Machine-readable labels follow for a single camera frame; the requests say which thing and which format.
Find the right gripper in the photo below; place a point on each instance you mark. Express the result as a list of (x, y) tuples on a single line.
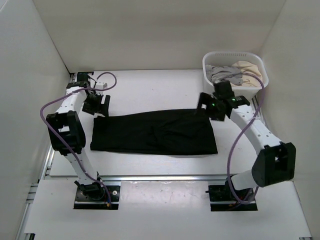
[(203, 99)]

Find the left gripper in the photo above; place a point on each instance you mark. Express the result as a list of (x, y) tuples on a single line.
[(95, 109)]

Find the black trousers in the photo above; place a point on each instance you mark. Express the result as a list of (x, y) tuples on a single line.
[(174, 132)]

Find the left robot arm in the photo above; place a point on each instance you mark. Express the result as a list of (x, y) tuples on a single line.
[(66, 133)]

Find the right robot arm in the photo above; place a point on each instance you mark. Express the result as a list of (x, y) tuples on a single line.
[(275, 162)]

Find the grey garment in basket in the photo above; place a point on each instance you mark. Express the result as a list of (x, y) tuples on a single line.
[(217, 74)]

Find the small dark label sticker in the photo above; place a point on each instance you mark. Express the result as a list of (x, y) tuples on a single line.
[(85, 73)]

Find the white plastic laundry basket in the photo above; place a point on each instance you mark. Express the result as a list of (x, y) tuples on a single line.
[(227, 58)]

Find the beige garment in basket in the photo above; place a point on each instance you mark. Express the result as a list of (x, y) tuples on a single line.
[(250, 74)]

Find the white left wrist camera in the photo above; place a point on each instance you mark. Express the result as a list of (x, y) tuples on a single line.
[(100, 86)]

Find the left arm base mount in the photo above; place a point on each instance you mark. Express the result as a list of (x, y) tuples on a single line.
[(93, 197)]

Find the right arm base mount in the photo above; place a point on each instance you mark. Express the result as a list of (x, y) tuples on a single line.
[(222, 200)]

